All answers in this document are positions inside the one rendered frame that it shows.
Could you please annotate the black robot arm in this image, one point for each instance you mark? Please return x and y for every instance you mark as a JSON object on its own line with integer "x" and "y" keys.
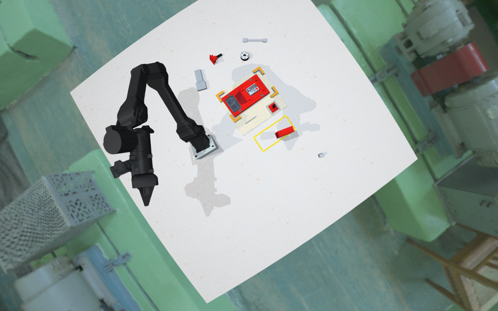
{"x": 121, "y": 138}

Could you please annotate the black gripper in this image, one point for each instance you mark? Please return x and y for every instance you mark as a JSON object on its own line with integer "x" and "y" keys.
{"x": 143, "y": 178}

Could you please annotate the black toy wheel with white hub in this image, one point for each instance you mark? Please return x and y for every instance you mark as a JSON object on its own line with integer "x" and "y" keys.
{"x": 246, "y": 56}

